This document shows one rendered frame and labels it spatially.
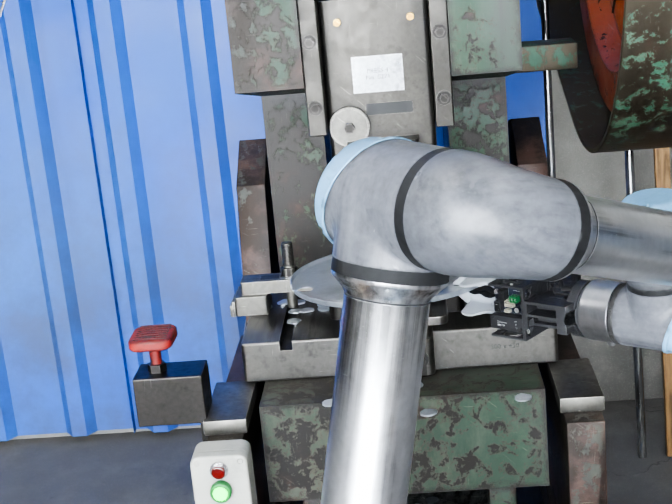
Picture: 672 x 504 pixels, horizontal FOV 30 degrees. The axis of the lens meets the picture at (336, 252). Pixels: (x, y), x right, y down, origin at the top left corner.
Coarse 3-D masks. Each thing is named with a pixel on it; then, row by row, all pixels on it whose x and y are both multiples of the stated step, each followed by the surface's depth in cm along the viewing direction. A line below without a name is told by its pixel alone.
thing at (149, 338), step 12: (168, 324) 173; (132, 336) 170; (144, 336) 169; (156, 336) 169; (168, 336) 169; (132, 348) 168; (144, 348) 167; (156, 348) 167; (168, 348) 168; (156, 360) 171
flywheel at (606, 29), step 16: (592, 0) 197; (608, 0) 196; (592, 16) 195; (608, 16) 194; (592, 32) 194; (608, 32) 191; (592, 48) 195; (608, 48) 188; (592, 64) 196; (608, 64) 183; (608, 80) 182; (608, 96) 183
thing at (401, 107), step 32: (320, 0) 172; (352, 0) 171; (384, 0) 171; (416, 0) 170; (320, 32) 173; (352, 32) 172; (384, 32) 172; (416, 32) 172; (352, 64) 173; (384, 64) 173; (416, 64) 173; (352, 96) 175; (384, 96) 174; (416, 96) 174; (352, 128) 174; (384, 128) 176; (416, 128) 176
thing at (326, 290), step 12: (312, 264) 186; (324, 264) 186; (300, 276) 181; (312, 276) 181; (324, 276) 180; (300, 288) 176; (312, 288) 176; (324, 288) 174; (336, 288) 174; (444, 288) 169; (456, 288) 169; (468, 288) 167; (312, 300) 169; (324, 300) 167; (336, 300) 169; (432, 300) 164
